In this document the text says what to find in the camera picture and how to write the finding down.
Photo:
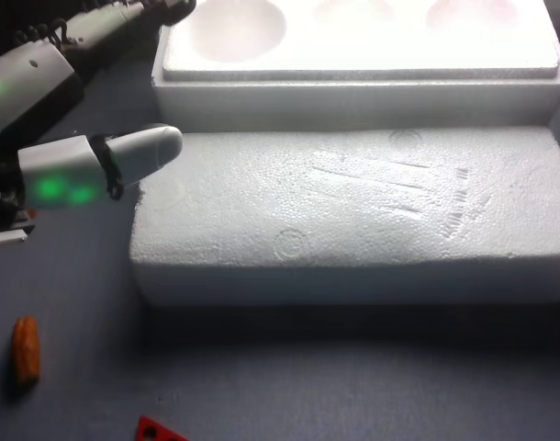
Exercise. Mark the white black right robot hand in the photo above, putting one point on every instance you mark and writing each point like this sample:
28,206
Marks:
41,87

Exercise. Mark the white styrofoam block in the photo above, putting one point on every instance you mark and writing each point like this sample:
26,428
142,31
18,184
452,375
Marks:
353,206

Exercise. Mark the moulded styrofoam tray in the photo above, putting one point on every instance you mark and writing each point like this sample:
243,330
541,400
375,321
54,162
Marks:
353,92

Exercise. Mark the orange elongated toy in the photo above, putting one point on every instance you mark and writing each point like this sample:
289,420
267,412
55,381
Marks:
26,349

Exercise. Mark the grey table cloth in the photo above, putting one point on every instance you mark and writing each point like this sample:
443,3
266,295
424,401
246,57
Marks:
261,376

